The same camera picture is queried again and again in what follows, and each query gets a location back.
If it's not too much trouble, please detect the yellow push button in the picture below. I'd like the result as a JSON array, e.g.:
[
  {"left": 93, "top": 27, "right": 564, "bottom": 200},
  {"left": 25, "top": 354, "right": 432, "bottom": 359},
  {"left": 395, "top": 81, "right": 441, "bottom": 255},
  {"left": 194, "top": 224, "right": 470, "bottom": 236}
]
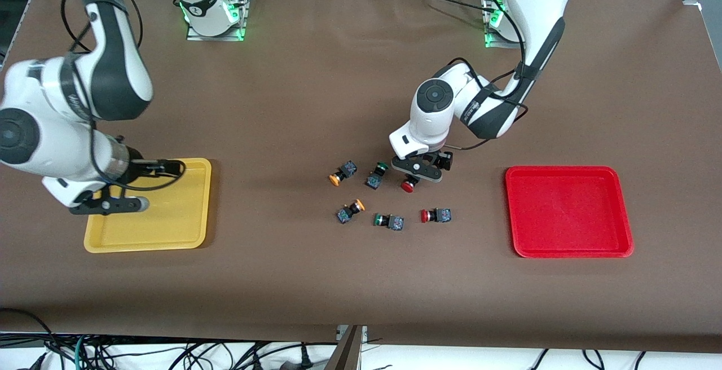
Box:
[
  {"left": 336, "top": 199, "right": 366, "bottom": 224},
  {"left": 329, "top": 160, "right": 358, "bottom": 187}
]

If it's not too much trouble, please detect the yellow plastic tray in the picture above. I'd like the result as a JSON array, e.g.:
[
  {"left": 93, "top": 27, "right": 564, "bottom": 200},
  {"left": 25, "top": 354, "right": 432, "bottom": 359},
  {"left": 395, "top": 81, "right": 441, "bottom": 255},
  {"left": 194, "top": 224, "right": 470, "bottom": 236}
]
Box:
[{"left": 83, "top": 158, "right": 212, "bottom": 254}]

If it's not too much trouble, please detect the green push button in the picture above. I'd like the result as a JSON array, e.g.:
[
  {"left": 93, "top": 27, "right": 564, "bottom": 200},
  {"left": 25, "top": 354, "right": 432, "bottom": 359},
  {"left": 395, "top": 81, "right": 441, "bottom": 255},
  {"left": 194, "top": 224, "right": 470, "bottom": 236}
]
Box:
[
  {"left": 373, "top": 213, "right": 404, "bottom": 231},
  {"left": 365, "top": 162, "right": 391, "bottom": 190}
]

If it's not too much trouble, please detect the red plastic tray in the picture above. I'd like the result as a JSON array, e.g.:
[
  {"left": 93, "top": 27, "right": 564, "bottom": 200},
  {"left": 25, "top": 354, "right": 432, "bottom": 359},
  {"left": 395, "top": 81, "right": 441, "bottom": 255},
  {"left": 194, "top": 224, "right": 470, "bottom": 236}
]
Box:
[{"left": 505, "top": 166, "right": 635, "bottom": 259}]

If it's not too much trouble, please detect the brown table mat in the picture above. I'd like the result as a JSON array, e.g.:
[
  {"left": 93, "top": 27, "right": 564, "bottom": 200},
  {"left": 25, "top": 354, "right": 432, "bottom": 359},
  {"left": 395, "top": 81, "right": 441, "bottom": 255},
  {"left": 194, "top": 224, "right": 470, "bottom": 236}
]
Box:
[{"left": 0, "top": 0, "right": 722, "bottom": 354}]

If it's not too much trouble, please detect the dark metal beam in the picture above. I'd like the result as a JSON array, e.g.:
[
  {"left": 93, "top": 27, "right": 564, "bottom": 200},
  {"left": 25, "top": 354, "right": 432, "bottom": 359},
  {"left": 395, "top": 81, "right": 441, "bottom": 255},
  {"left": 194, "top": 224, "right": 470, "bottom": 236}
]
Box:
[{"left": 324, "top": 326, "right": 363, "bottom": 370}]

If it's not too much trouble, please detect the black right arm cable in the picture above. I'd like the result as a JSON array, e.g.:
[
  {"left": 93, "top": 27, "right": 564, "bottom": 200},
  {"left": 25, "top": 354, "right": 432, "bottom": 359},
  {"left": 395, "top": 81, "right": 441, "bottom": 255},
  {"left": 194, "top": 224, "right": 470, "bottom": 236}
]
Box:
[{"left": 59, "top": 0, "right": 187, "bottom": 193}]

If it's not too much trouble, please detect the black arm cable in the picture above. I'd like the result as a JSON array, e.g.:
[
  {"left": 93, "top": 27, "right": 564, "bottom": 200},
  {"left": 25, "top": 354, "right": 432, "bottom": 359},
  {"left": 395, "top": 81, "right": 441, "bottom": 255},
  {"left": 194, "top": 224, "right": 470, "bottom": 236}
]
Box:
[
  {"left": 446, "top": 0, "right": 531, "bottom": 151},
  {"left": 59, "top": 0, "right": 187, "bottom": 193}
]

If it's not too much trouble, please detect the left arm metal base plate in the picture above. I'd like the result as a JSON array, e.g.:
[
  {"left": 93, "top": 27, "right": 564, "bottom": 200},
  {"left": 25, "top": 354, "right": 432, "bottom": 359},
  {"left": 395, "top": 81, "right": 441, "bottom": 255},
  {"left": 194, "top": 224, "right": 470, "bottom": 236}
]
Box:
[{"left": 484, "top": 0, "right": 525, "bottom": 49}]

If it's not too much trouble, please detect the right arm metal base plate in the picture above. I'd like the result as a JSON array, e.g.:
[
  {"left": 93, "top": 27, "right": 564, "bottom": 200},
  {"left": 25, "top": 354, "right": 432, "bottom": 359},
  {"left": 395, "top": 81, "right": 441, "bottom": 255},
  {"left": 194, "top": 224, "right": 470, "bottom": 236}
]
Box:
[{"left": 186, "top": 0, "right": 248, "bottom": 42}]

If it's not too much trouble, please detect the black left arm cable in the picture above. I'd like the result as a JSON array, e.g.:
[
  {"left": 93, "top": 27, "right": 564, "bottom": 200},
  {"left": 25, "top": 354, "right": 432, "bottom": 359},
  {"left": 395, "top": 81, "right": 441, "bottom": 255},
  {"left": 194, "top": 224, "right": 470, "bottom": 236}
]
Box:
[{"left": 446, "top": 0, "right": 531, "bottom": 151}]

